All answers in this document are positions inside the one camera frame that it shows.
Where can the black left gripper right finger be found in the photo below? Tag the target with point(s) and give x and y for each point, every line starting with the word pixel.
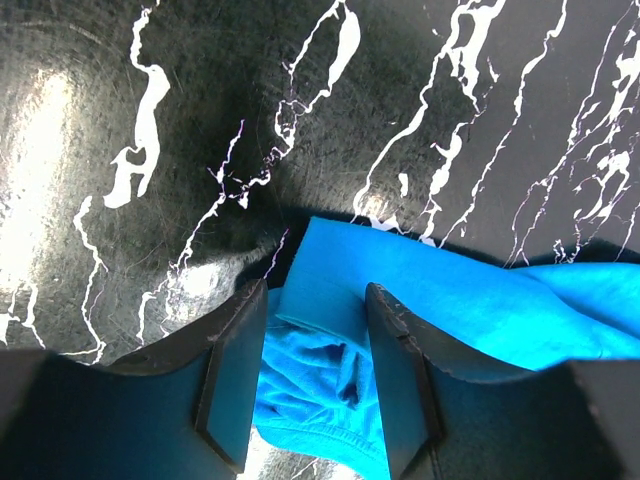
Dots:
pixel 449 411

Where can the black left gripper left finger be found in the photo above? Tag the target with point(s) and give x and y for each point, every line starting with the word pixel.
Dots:
pixel 179 408

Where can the blue t shirt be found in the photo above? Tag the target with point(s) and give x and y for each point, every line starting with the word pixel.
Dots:
pixel 316 392

